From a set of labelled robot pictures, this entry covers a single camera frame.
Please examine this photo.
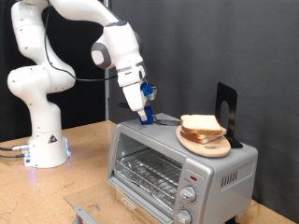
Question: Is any metal spatula with blue block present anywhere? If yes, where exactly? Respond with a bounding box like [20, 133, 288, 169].
[118, 102, 183, 126]

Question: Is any grey fabric backdrop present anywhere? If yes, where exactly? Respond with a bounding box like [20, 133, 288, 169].
[110, 0, 299, 223]

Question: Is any black metal bookend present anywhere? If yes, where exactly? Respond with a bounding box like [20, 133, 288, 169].
[215, 82, 244, 149]

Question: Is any silver toaster oven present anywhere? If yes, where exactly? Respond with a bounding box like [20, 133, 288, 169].
[107, 112, 259, 224]

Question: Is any black camera cable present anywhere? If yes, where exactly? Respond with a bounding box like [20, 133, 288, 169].
[43, 0, 157, 89]

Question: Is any robot base cable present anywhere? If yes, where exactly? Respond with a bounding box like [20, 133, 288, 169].
[0, 143, 31, 152]
[0, 152, 26, 159]

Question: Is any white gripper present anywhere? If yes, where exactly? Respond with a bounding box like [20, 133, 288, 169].
[117, 66, 149, 123]

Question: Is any white wrist camera blue mount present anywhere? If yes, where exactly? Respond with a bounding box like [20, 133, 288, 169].
[140, 81, 158, 101]

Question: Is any glass oven door with handle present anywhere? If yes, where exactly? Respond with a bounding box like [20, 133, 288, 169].
[64, 176, 166, 224]

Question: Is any round wooden board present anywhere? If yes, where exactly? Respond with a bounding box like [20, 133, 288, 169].
[176, 124, 232, 158]

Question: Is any wire oven rack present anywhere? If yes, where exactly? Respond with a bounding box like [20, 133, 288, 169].
[115, 147, 183, 208]

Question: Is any silver oven knob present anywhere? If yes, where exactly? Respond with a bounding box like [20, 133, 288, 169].
[174, 208, 192, 224]
[179, 185, 198, 203]

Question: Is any black fabric backdrop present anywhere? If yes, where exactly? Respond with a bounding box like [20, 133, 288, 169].
[0, 0, 108, 143]

